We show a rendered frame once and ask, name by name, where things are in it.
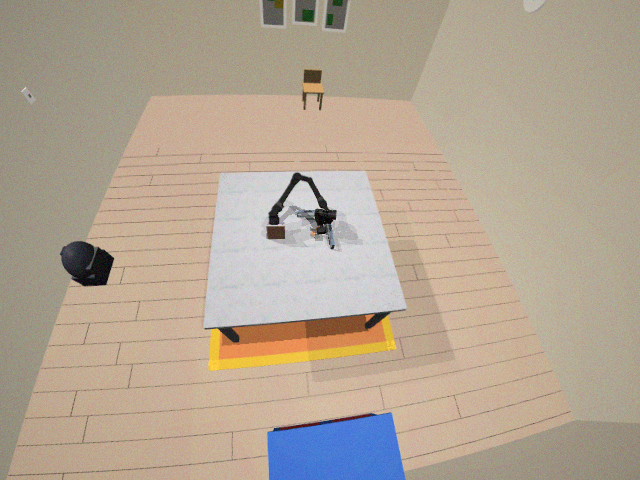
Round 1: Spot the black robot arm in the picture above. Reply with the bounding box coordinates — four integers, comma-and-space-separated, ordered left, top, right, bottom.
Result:
268, 173, 337, 225

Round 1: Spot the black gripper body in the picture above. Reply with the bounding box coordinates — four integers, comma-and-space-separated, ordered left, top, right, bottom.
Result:
314, 213, 326, 234

